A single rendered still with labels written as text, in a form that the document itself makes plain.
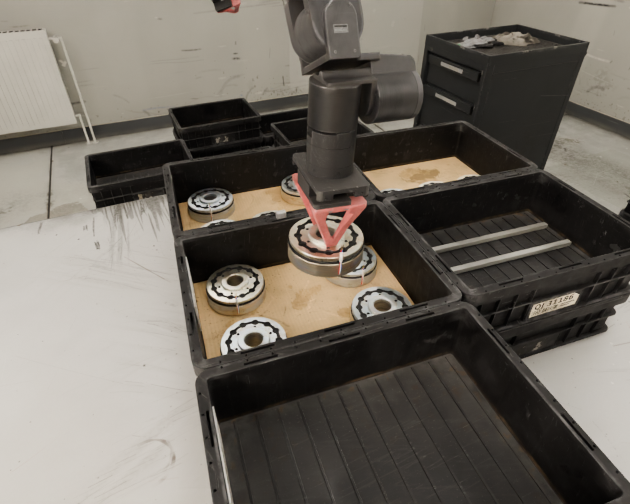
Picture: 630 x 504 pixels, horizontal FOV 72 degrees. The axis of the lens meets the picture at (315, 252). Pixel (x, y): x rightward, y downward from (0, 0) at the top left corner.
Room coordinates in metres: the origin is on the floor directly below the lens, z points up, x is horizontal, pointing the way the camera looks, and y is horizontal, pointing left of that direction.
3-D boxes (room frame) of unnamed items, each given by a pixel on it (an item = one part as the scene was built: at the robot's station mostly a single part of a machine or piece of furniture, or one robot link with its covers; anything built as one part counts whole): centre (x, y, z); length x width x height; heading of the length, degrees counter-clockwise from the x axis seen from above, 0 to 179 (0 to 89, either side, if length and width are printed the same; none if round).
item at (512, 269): (0.67, -0.37, 0.87); 0.40 x 0.30 x 0.11; 109
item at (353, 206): (0.47, -0.02, 1.08); 0.07 x 0.07 x 0.09; 19
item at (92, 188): (1.59, 0.70, 0.37); 0.40 x 0.30 x 0.45; 114
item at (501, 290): (0.67, -0.37, 0.92); 0.40 x 0.30 x 0.02; 109
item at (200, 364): (0.54, 0.01, 0.92); 0.40 x 0.30 x 0.02; 109
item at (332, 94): (0.48, -0.03, 1.21); 0.07 x 0.06 x 0.07; 113
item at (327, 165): (0.48, -0.02, 1.15); 0.10 x 0.07 x 0.07; 19
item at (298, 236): (0.48, -0.02, 1.03); 0.10 x 0.10 x 0.01
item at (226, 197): (0.86, 0.24, 0.86); 0.10 x 0.10 x 0.01
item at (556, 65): (2.27, -0.91, 0.45); 0.60 x 0.45 x 0.90; 114
